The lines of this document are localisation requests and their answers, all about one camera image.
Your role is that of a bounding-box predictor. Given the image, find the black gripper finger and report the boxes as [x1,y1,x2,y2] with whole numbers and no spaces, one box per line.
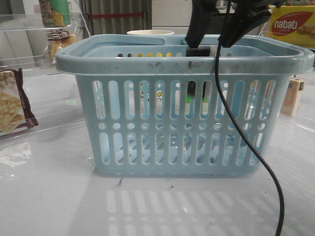
[219,0,283,48]
[185,0,219,48]

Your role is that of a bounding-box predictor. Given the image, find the dark tissue pack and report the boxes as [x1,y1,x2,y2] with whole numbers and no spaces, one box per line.
[186,45,218,57]

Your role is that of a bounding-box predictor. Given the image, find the bread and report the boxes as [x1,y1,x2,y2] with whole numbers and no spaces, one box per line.
[44,29,76,62]

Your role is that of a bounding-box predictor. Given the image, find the light blue plastic basket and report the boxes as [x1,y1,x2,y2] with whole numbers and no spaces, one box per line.
[55,34,314,176]

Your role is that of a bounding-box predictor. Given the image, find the yellow nabati wafer box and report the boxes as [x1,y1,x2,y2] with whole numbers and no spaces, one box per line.
[266,5,315,49]

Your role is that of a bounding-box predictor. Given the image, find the small beige snack box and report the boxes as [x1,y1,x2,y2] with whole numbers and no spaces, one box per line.
[281,79,305,117]

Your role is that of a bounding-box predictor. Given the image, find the clear acrylic right shelf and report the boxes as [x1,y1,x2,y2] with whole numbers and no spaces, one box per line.
[258,0,315,128]

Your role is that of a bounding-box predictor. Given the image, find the green cartoon drink bottle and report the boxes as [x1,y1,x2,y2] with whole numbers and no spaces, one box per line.
[39,0,70,28]

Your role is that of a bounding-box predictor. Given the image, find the clear acrylic display shelf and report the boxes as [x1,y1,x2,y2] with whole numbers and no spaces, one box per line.
[0,0,93,138]

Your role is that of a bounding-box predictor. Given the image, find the brown cracker snack packet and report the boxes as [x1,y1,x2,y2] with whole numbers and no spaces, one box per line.
[0,69,38,137]

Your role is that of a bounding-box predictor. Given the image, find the black cable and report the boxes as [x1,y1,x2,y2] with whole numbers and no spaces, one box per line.
[214,0,285,236]

